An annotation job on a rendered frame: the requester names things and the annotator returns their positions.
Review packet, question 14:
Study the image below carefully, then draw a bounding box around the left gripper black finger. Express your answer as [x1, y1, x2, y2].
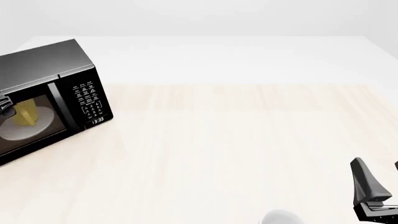
[0, 108, 17, 124]

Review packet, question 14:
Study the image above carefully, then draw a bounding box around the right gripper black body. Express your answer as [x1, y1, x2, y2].
[353, 199, 398, 222]

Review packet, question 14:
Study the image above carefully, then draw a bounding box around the yellow and white mug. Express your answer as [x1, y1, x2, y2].
[13, 98, 41, 128]

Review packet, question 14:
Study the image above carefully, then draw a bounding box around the black microwave oven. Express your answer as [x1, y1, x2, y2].
[0, 38, 114, 167]

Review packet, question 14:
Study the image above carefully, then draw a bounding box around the white round turntable plate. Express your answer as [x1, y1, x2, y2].
[0, 105, 55, 142]

